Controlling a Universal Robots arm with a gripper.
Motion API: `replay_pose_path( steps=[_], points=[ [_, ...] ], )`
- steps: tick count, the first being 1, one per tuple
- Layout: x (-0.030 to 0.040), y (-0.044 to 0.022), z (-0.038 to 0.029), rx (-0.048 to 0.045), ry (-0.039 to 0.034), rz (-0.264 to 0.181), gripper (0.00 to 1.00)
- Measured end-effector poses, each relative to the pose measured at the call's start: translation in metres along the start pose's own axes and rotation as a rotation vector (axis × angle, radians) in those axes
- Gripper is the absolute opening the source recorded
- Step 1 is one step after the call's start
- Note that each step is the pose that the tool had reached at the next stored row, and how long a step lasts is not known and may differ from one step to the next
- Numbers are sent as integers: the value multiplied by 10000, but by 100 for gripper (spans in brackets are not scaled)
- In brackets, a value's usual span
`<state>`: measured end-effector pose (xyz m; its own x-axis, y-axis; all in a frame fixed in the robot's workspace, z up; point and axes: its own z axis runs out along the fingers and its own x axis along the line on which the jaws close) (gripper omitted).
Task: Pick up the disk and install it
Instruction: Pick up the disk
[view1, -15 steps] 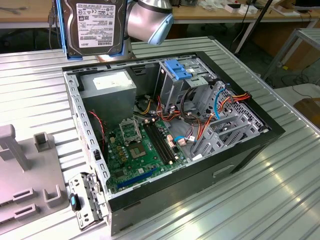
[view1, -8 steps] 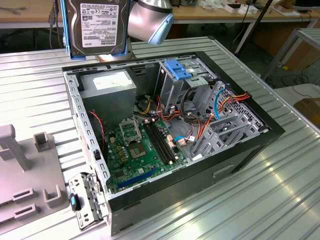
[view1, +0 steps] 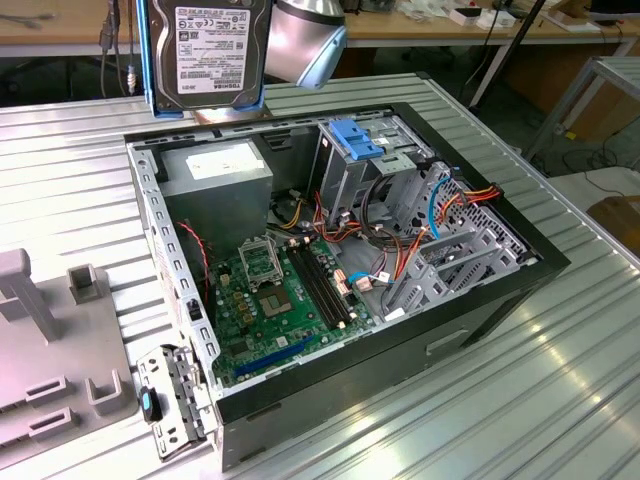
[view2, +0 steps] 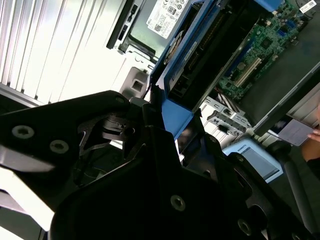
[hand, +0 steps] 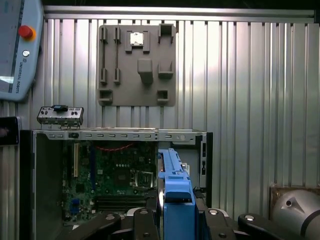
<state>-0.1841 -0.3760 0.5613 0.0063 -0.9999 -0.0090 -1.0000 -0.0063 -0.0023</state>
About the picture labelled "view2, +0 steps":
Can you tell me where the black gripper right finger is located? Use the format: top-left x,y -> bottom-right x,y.
192,109 -> 253,201

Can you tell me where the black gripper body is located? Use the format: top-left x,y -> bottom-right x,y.
48,159 -> 320,240

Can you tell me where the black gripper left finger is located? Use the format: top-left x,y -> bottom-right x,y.
0,84 -> 185,213

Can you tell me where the hard disk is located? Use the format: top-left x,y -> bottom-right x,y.
149,0 -> 287,140

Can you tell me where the person hand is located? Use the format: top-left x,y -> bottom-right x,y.
301,127 -> 320,163

